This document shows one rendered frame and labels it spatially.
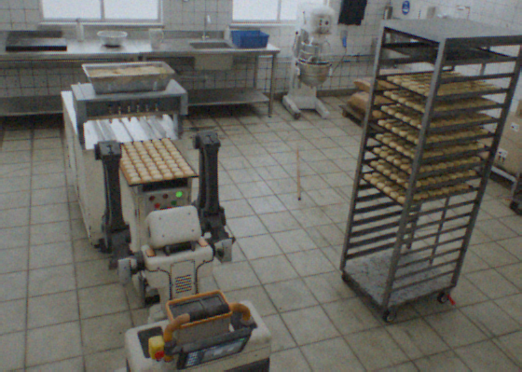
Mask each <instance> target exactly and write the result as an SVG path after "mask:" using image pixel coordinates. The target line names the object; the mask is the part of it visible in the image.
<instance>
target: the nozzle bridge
mask: <svg viewBox="0 0 522 372"><path fill-rule="evenodd" d="M71 90H72V98H73V107H74V111H75V118H76V134H77V139H78V141H79V142H80V143H81V144H82V143H85V142H86V138H85V129H84V124H85V123H88V121H92V120H104V119H113V118H134V117H152V116H163V115H173V128H174V130H175V131H176V132H177V133H183V115H188V93H187V92H186V91H185V90H184V89H183V88H181V86H180V85H179V84H178V83H177V82H176V81H175V80H171V81H170V83H169V85H168V87H167V88H166V90H152V91H139V92H126V93H112V94H99V95H97V94H96V92H95V90H94V88H93V87H92V86H91V84H86V85H71ZM149 98H150V107H149V111H145V105H146V102H148V103H149ZM140 99H141V107H140V112H136V104H137V103H139V104H140ZM111 101H112V102H111ZM120 101H121V114H119V113H118V104H119V103H120ZM156 102H158V111H155V103H156ZM111 103H112V115H109V114H108V113H109V112H108V107H109V105H108V104H111ZM128 103H131V107H130V113H128Z"/></svg>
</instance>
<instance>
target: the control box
mask: <svg viewBox="0 0 522 372"><path fill-rule="evenodd" d="M178 192H181V193H182V194H181V197H178V196H177V195H176V194H177V193H178ZM164 194H168V198H167V199H164V198H163V195H164ZM150 196H154V197H155V199H154V200H153V201H150V200H149V198H150ZM143 200H144V216H149V215H150V213H151V212H154V211H158V210H161V209H162V210H163V209H168V208H171V209H174V208H180V207H185V187H184V186H180V187H174V188H168V189H162V190H157V191H151V192H145V193H143ZM173 201H177V204H176V205H174V206H173V205H172V202H173ZM156 203H159V208H158V209H157V208H155V204H156Z"/></svg>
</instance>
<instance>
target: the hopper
mask: <svg viewBox="0 0 522 372"><path fill-rule="evenodd" d="M81 65H82V67H83V68H84V70H85V72H86V73H87V75H88V76H89V73H95V72H101V73H104V72H105V71H106V72H111V71H112V72H115V71H116V70H117V69H122V70H123V71H124V72H129V71H133V70H134V71H139V70H140V69H139V68H140V67H149V66H153V67H156V69H157V68H158V69H163V70H164V71H165V72H166V73H148V74H130V75H112V76H89V82H90V84H91V86H92V87H93V88H94V90H95V92H96V94H97V95H99V94H112V93H126V92H139V91H152V90H166V88H167V87H168V85H169V83H170V81H171V80H172V78H173V74H174V71H173V70H172V69H171V67H170V66H169V65H167V64H166V63H165V62H137V63H116V64H81ZM114 70H115V71H114Z"/></svg>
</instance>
